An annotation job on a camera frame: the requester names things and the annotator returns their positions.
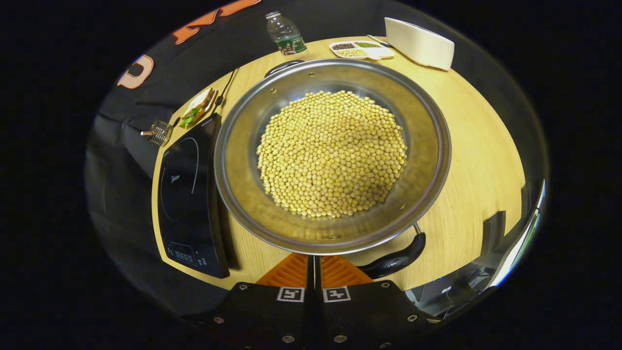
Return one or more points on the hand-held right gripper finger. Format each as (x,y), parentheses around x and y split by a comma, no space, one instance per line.
(310,277)
(318,277)

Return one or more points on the large pile of yellow soybeans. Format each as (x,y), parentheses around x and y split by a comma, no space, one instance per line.
(330,155)

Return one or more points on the black induction cooktop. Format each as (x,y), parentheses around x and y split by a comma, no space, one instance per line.
(189,214)

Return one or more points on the sandwich on white plate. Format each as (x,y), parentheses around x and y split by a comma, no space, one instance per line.
(197,109)

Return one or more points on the small portion of soybeans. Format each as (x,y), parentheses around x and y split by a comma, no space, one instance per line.
(352,53)

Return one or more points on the pile of red beans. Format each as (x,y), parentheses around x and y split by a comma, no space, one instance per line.
(343,46)

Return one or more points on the white divided bean dish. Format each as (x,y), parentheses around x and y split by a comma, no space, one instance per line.
(381,52)

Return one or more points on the pile of green mung beans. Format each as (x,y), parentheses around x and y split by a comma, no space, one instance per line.
(367,44)

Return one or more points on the clear plastic water bottle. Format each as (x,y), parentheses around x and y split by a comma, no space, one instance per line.
(286,36)

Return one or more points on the white knife block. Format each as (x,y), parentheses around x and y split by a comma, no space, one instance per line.
(418,46)

